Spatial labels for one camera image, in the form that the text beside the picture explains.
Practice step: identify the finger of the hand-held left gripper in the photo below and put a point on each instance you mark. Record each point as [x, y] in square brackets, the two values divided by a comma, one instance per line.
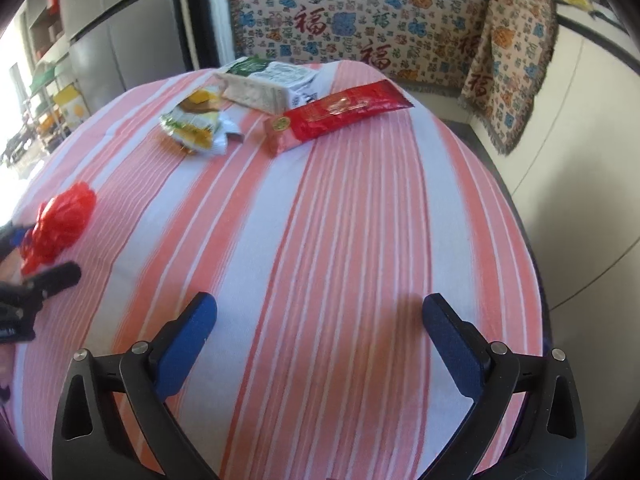
[17, 237]
[57, 277]

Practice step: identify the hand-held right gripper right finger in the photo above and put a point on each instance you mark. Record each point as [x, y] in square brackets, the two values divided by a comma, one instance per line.
[452, 345]

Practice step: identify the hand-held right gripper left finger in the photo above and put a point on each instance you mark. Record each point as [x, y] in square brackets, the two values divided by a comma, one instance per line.
[185, 345]

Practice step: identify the red plastic bag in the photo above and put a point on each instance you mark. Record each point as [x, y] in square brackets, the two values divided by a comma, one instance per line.
[60, 225]

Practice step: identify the white yellow cardboard box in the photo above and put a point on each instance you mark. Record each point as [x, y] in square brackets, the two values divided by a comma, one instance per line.
[72, 107]

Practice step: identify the metal shelf rack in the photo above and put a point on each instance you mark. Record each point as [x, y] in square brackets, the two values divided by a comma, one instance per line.
[42, 95]

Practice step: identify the pink striped tablecloth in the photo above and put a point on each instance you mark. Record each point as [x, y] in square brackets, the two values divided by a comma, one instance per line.
[325, 240]

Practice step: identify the yellow green snack wrapper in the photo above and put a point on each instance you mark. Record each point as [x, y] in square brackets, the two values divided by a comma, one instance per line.
[195, 127]

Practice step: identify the grey refrigerator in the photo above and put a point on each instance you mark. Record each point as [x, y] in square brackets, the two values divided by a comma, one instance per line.
[130, 30]

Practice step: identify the red snack wrapper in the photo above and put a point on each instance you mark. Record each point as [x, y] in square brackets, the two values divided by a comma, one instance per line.
[330, 112]

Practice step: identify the green white milk carton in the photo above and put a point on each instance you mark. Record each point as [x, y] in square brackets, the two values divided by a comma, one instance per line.
[270, 85]

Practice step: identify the black door frame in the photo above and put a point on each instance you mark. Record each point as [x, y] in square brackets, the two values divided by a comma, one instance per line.
[197, 10]

